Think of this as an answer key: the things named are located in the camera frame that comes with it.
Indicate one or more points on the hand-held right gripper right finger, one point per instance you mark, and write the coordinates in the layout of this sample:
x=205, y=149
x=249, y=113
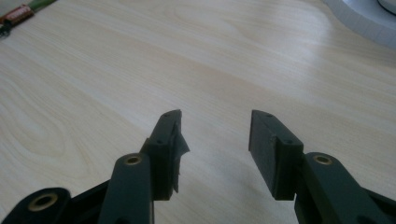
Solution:
x=277, y=161

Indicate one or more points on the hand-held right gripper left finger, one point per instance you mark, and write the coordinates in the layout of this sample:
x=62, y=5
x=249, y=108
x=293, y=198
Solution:
x=162, y=161

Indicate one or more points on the white round tray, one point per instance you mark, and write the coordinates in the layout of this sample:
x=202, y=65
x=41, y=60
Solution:
x=361, y=18

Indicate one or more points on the red snack packet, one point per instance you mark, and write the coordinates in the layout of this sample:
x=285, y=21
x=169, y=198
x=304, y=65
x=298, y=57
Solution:
x=18, y=14

